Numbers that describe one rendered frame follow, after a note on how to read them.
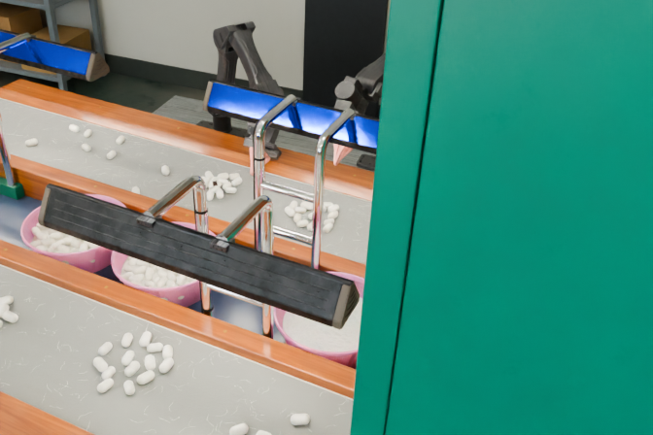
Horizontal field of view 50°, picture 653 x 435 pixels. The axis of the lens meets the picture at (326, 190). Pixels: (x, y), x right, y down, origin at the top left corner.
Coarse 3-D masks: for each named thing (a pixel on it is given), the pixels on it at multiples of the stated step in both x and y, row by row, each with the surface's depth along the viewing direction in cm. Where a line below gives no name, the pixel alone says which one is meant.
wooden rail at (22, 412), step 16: (0, 400) 131; (16, 400) 131; (0, 416) 128; (16, 416) 128; (32, 416) 128; (48, 416) 128; (0, 432) 125; (16, 432) 125; (32, 432) 125; (48, 432) 125; (64, 432) 125; (80, 432) 125
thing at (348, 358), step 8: (328, 272) 166; (336, 272) 166; (360, 280) 165; (360, 296) 165; (280, 312) 158; (280, 320) 156; (280, 328) 149; (288, 336) 147; (288, 344) 152; (296, 344) 146; (312, 352) 146; (320, 352) 144; (328, 352) 144; (336, 352) 144; (344, 352) 144; (352, 352) 145; (336, 360) 147; (344, 360) 147; (352, 360) 148
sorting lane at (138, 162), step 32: (32, 128) 226; (64, 128) 227; (96, 128) 228; (32, 160) 209; (64, 160) 210; (96, 160) 211; (128, 160) 211; (160, 160) 212; (192, 160) 213; (224, 160) 214; (160, 192) 197; (192, 192) 198; (224, 192) 199; (288, 224) 187; (352, 224) 188; (352, 256) 176
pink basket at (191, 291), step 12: (192, 228) 180; (120, 264) 171; (120, 276) 161; (144, 288) 159; (156, 288) 158; (168, 288) 159; (180, 288) 159; (192, 288) 163; (168, 300) 163; (180, 300) 164; (192, 300) 167
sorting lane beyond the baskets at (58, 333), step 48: (0, 288) 160; (48, 288) 161; (0, 336) 148; (48, 336) 148; (96, 336) 149; (0, 384) 137; (48, 384) 138; (96, 384) 138; (192, 384) 139; (240, 384) 140; (288, 384) 140; (96, 432) 129; (144, 432) 129; (192, 432) 130; (288, 432) 130; (336, 432) 131
